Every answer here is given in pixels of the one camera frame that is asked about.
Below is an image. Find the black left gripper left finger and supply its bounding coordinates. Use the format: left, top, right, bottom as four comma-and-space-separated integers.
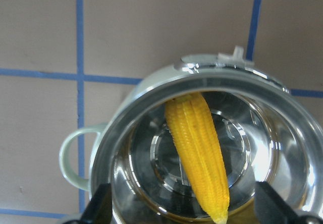
63, 183, 113, 224

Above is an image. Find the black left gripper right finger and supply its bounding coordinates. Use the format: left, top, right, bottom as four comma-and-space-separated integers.
254, 182, 322, 224

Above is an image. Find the yellow corn cob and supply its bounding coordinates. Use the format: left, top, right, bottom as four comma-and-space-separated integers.
165, 93, 230, 223

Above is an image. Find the pale green electric pot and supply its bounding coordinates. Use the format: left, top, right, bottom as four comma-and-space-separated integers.
59, 47, 322, 223

